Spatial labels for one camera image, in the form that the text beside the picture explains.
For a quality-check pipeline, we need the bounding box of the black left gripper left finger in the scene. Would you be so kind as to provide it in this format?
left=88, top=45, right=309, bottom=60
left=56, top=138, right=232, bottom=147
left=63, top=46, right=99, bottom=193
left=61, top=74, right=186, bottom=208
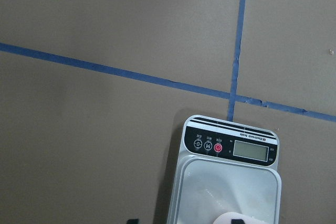
left=127, top=219, right=139, bottom=224

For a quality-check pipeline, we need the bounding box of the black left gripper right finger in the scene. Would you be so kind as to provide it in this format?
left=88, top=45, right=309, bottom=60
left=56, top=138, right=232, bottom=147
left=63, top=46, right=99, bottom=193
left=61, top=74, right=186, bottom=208
left=231, top=219, right=245, bottom=224

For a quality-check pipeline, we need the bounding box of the silver digital kitchen scale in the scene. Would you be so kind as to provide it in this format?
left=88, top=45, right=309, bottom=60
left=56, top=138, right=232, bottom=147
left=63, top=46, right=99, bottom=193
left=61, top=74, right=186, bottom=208
left=166, top=115, right=281, bottom=223

